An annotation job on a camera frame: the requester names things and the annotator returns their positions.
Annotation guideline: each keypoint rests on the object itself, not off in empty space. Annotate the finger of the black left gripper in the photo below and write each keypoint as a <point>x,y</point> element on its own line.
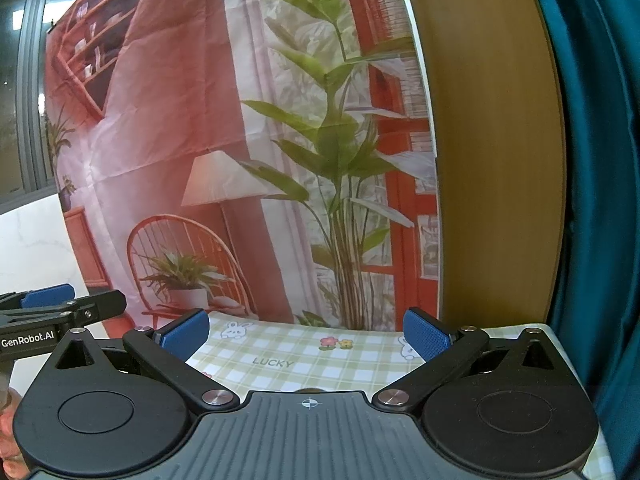
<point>96,308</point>
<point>37,298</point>

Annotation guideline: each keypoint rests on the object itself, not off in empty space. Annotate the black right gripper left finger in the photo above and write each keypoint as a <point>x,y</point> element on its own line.
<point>162,355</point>

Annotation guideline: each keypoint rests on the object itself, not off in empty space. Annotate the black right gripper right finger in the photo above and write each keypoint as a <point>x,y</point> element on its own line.
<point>447,355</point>

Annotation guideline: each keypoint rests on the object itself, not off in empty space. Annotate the left hand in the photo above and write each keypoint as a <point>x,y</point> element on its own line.
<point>13,465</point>

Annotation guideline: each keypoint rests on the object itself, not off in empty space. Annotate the green plaid cartoon tablecloth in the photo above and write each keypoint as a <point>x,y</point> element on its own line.
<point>246,355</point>

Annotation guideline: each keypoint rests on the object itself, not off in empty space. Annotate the wooden headboard panel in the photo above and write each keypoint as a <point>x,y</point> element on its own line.
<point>500,144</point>

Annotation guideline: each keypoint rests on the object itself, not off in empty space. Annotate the printed room scene backdrop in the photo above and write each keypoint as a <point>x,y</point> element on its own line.
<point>269,159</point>

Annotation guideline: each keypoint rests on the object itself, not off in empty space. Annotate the teal curtain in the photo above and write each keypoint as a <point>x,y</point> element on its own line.
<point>595,308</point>

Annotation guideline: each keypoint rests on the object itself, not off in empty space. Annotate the dark window frame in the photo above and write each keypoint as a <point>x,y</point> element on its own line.
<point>26,167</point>

